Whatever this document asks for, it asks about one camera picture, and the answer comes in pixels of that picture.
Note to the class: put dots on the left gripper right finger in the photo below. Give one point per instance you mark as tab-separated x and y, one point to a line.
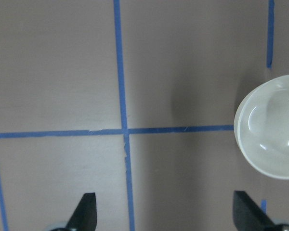
247	216

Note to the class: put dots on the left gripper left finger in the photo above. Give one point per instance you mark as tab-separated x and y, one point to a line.
84	217

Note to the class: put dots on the cream bowl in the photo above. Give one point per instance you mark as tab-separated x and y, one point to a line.
261	128

